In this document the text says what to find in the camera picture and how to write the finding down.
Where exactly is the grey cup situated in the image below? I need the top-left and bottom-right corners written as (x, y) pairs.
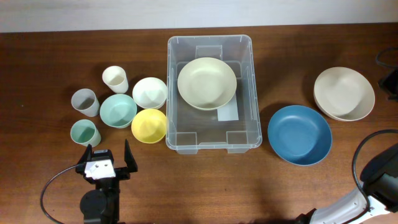
top-left (71, 88), bottom-right (100, 117)

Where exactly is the clear plastic storage bin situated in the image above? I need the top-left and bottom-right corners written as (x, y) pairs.
top-left (165, 34), bottom-right (262, 154)

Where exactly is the white small bowl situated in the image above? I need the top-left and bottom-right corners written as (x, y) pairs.
top-left (132, 77), bottom-right (168, 109)

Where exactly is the blue bowl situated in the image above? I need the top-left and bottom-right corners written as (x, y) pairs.
top-left (267, 105), bottom-right (333, 166)

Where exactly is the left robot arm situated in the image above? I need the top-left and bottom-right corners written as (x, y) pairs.
top-left (75, 141), bottom-right (138, 224)

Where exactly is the mint green cup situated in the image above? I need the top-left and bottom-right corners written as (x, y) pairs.
top-left (70, 119), bottom-right (101, 147)

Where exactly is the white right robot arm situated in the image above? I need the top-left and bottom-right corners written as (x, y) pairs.
top-left (295, 67), bottom-right (397, 224)

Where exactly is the beige bowl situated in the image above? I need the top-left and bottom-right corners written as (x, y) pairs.
top-left (177, 57), bottom-right (237, 111)
top-left (313, 67), bottom-right (376, 121)

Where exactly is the white label in bin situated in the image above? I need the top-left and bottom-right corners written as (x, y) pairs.
top-left (217, 94), bottom-right (239, 121)

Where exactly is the mint green small bowl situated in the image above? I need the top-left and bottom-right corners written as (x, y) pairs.
top-left (99, 94), bottom-right (137, 129)

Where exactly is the cream cup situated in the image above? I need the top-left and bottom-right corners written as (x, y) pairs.
top-left (102, 66), bottom-right (129, 93)

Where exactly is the yellow small bowl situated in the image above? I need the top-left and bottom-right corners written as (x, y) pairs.
top-left (131, 109), bottom-right (167, 144)

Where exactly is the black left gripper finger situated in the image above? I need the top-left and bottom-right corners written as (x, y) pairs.
top-left (124, 139), bottom-right (138, 173)
top-left (78, 144), bottom-right (92, 164)

